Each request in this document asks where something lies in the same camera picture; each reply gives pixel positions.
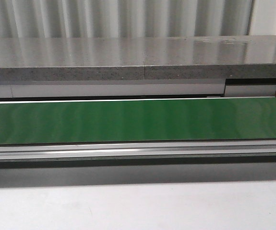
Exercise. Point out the green conveyor belt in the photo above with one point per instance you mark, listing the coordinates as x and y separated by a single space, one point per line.
137 120

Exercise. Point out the white pleated curtain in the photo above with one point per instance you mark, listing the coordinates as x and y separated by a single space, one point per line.
136 18

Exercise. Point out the silver conveyor frame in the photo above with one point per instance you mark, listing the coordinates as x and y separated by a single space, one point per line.
54 155

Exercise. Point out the grey speckled stone counter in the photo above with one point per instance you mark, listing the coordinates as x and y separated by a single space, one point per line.
68 59

